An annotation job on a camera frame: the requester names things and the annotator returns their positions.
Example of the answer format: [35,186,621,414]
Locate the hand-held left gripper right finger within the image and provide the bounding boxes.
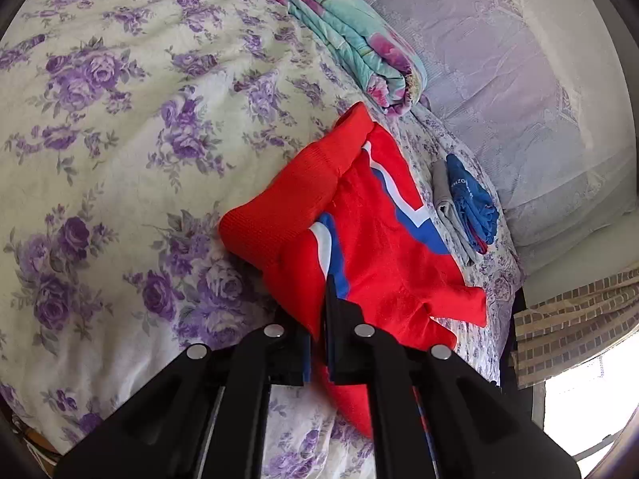
[323,274,583,479]

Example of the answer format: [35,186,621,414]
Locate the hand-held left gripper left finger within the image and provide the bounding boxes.
[54,304,313,479]

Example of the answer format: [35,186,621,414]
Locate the red pants with striped sides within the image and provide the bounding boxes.
[218,101,488,440]

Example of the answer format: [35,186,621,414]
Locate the folded grey pants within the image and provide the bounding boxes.
[430,160,478,267]

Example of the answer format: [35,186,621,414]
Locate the folded blue pants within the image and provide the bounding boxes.
[445,154,500,256]

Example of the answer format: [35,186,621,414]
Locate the brick pattern curtain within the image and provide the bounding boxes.
[514,269,639,390]

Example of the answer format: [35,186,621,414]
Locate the bright window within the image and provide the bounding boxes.
[542,344,639,460]

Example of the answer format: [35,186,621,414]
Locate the purple floral bedsheet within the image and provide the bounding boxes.
[0,0,526,479]

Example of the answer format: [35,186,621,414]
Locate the folded teal floral quilt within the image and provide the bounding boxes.
[264,0,429,117]

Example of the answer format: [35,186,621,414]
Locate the white lace cover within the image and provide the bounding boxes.
[304,0,639,261]

